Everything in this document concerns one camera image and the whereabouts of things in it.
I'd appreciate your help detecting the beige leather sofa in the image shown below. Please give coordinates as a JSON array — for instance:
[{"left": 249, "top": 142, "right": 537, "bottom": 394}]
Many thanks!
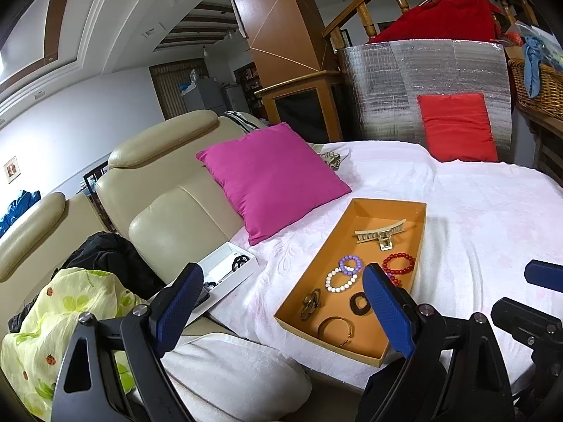
[{"left": 0, "top": 110, "right": 273, "bottom": 344}]

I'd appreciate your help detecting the wooden cabinet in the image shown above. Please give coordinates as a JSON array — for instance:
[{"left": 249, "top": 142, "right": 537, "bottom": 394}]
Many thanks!
[{"left": 254, "top": 70, "right": 346, "bottom": 143}]

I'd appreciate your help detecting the orange tray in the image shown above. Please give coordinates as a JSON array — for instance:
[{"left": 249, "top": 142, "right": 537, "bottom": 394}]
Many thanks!
[{"left": 273, "top": 198, "right": 428, "bottom": 367}]

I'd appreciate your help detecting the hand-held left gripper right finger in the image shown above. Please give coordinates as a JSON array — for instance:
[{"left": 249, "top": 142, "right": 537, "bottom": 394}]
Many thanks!
[{"left": 354, "top": 262, "right": 515, "bottom": 422}]

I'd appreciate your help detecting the white open box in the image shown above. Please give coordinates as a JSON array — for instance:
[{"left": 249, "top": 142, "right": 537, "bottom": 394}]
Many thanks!
[{"left": 147, "top": 242, "right": 259, "bottom": 321}]

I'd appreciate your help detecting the brown window blind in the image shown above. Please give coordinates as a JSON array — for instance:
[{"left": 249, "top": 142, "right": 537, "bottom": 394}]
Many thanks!
[{"left": 150, "top": 59, "right": 212, "bottom": 119}]

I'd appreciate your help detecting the white patterned blanket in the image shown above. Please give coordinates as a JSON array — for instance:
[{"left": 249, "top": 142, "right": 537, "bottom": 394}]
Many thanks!
[{"left": 207, "top": 141, "right": 563, "bottom": 396}]

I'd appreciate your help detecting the red cloth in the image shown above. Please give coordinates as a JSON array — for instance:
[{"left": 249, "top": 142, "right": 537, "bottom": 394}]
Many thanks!
[{"left": 367, "top": 0, "right": 502, "bottom": 45}]

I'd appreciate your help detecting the wooden column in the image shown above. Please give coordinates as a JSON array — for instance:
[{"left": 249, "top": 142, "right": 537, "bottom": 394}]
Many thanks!
[{"left": 220, "top": 0, "right": 337, "bottom": 93}]

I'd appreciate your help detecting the blue cloth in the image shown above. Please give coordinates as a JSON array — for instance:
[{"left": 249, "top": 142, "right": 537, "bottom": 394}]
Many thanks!
[{"left": 523, "top": 37, "right": 546, "bottom": 97}]

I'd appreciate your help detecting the purple bead bracelet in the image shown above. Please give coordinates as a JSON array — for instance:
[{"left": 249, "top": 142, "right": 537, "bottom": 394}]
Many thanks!
[{"left": 339, "top": 254, "right": 363, "bottom": 275}]

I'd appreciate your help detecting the red pillow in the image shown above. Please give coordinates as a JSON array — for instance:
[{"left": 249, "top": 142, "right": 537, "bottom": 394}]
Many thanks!
[{"left": 417, "top": 93, "right": 500, "bottom": 163}]

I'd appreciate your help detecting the white bead bracelet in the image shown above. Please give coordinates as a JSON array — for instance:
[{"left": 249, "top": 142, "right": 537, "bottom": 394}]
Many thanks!
[{"left": 325, "top": 267, "right": 359, "bottom": 293}]

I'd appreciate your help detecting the pink pillow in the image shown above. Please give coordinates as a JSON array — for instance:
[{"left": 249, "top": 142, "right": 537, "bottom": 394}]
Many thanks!
[{"left": 196, "top": 122, "right": 353, "bottom": 247}]

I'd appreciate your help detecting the gold hair claw clip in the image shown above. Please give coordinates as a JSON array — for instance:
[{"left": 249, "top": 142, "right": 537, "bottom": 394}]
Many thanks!
[{"left": 355, "top": 219, "right": 407, "bottom": 249}]

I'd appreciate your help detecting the silver insulation sheet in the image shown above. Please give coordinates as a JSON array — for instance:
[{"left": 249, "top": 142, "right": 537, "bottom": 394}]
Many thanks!
[{"left": 336, "top": 39, "right": 515, "bottom": 163}]

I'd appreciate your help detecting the black cloth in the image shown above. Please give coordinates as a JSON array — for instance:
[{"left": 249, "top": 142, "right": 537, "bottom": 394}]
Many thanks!
[{"left": 9, "top": 231, "right": 165, "bottom": 335}]

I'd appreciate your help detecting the red bead bracelet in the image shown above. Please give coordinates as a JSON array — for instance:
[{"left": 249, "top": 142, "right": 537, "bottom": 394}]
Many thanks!
[{"left": 382, "top": 252, "right": 416, "bottom": 283}]

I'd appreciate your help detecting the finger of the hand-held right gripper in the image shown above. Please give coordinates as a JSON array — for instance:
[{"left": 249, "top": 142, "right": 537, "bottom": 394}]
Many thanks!
[
  {"left": 490, "top": 298, "right": 563, "bottom": 363},
  {"left": 525, "top": 260, "right": 563, "bottom": 293}
]

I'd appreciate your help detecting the black hair tie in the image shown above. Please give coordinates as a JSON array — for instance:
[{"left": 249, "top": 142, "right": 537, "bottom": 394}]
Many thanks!
[{"left": 349, "top": 292, "right": 374, "bottom": 317}]

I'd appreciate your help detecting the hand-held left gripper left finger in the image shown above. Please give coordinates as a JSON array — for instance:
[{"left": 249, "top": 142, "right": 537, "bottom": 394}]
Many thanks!
[{"left": 50, "top": 262, "right": 207, "bottom": 422}]

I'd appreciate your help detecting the wooden side table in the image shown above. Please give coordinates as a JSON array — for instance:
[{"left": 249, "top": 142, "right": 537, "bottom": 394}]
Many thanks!
[{"left": 514, "top": 105, "right": 563, "bottom": 177}]

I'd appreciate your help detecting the striped cloth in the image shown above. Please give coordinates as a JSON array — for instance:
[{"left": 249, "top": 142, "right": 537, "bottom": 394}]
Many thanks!
[{"left": 224, "top": 111, "right": 260, "bottom": 133}]

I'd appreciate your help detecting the wicker basket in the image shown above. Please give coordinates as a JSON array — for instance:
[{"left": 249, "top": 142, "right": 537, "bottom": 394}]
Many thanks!
[{"left": 508, "top": 57, "right": 563, "bottom": 119}]

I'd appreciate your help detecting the grey refrigerator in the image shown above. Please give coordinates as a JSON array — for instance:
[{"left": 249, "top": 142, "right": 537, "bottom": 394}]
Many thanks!
[{"left": 181, "top": 77, "right": 221, "bottom": 117}]

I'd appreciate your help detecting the dark metal hair clip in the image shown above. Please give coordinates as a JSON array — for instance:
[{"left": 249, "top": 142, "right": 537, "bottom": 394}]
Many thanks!
[{"left": 300, "top": 289, "right": 323, "bottom": 321}]

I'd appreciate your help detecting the blue jacket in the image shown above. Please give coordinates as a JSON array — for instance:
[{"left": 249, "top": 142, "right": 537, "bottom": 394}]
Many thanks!
[{"left": 0, "top": 189, "right": 42, "bottom": 238}]

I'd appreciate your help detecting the patterned crumpled cloth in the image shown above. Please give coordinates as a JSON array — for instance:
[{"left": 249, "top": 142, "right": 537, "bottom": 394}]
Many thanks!
[{"left": 319, "top": 152, "right": 348, "bottom": 171}]

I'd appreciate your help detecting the brown bangle bracelet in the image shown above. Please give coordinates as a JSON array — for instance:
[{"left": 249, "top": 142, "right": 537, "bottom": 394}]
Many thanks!
[{"left": 317, "top": 316, "right": 355, "bottom": 347}]

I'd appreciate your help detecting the yellow-green printed cloth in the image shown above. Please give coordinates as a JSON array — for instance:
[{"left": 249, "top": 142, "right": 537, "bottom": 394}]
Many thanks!
[{"left": 0, "top": 267, "right": 150, "bottom": 420}]

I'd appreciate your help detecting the white pillow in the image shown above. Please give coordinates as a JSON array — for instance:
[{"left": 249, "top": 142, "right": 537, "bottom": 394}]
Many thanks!
[{"left": 163, "top": 330, "right": 313, "bottom": 422}]

